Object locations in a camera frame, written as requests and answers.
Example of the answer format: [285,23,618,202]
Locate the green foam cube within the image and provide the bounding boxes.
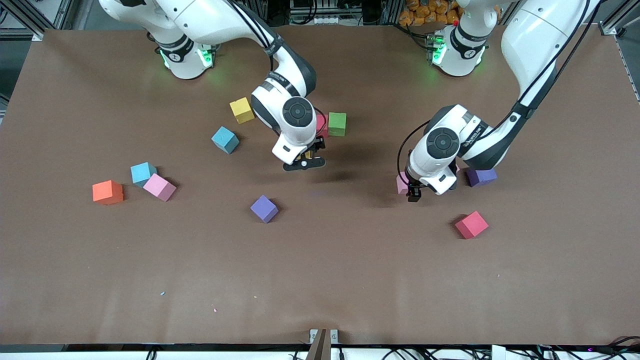
[328,112,347,137]

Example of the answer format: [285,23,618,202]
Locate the purple foam cube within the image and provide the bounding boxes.
[466,167,499,188]
[250,195,279,224]

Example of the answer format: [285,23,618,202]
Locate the teal foam cube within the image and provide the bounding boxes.
[130,161,158,188]
[211,126,240,155]

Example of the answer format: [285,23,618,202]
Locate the brown table mat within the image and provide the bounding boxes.
[0,25,640,346]

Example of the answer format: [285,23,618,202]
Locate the pile of orange objects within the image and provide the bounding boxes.
[398,0,463,27]

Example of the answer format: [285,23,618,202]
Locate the orange foam cube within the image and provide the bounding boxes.
[92,180,125,206]

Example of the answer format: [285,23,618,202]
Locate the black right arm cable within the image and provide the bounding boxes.
[222,0,328,146]

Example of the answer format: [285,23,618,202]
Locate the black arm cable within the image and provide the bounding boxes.
[397,0,601,188]
[222,0,328,146]

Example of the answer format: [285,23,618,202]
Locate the metal mount bracket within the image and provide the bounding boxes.
[306,328,339,360]

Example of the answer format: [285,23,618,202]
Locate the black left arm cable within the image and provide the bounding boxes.
[397,0,601,188]

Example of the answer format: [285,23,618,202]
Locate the aluminium frame profile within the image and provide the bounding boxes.
[0,0,68,42]
[600,0,640,38]

